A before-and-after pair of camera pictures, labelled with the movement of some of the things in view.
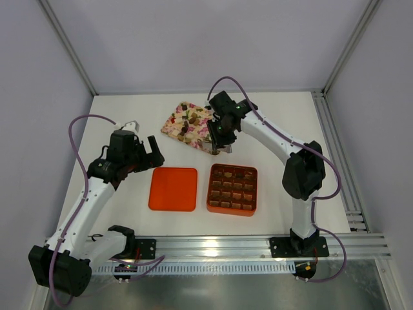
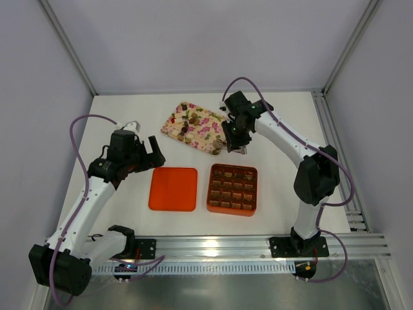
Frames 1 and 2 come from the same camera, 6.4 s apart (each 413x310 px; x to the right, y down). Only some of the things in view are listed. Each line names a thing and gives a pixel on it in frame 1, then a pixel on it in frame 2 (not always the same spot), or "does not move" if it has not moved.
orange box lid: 173,189 does not move
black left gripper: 146,158 does not move
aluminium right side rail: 352,202 does not move
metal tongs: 228,149 → 241,150
